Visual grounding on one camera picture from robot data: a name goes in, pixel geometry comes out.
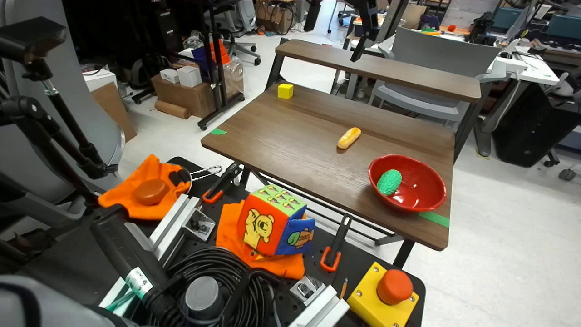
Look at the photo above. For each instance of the grey round knob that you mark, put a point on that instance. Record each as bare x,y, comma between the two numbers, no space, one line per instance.
202,297

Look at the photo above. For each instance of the red bowl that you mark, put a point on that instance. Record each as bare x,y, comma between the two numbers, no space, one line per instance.
425,182

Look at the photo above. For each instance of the large cardboard box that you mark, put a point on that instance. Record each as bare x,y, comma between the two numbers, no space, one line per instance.
193,97

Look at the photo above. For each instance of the yellow box with red button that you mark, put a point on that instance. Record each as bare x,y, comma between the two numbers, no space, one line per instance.
367,302

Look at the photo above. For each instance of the white desk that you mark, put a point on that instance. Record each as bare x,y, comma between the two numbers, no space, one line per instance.
527,66

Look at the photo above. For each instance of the long green tape strip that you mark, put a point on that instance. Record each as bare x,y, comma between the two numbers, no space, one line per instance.
436,219

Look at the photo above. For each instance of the black camera stand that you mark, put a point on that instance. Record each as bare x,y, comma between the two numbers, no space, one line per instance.
37,121

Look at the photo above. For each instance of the wooden side table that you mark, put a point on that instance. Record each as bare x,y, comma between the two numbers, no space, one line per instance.
387,68

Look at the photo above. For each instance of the grey chair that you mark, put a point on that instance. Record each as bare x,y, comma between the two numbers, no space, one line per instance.
436,57

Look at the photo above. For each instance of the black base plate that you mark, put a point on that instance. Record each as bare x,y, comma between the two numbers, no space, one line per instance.
356,261

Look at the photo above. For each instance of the aluminium rail with green tag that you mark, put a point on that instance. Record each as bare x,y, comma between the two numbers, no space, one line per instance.
126,291

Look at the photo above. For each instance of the green toy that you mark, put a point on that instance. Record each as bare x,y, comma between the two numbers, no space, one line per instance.
389,182

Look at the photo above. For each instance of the black floor stand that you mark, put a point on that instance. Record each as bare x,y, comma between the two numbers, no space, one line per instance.
218,73

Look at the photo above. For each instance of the white boxes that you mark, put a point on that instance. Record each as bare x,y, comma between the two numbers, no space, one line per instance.
182,75

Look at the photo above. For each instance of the small printed marker card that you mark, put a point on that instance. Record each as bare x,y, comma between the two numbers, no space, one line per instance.
199,226
307,290

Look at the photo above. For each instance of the tall cardboard box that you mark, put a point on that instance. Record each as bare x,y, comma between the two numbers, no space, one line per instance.
115,106

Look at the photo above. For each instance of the orange cloth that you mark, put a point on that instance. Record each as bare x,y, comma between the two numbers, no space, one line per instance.
120,195
229,237

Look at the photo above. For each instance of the yellow cube block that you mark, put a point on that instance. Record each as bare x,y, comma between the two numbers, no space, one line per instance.
286,92

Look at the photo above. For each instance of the small green tape piece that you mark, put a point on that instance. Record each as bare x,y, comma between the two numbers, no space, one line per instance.
218,132

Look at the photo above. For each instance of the colourful plush cube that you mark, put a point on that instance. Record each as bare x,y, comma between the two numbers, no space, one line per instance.
266,228

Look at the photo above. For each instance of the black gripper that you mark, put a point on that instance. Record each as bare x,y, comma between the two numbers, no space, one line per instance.
369,12

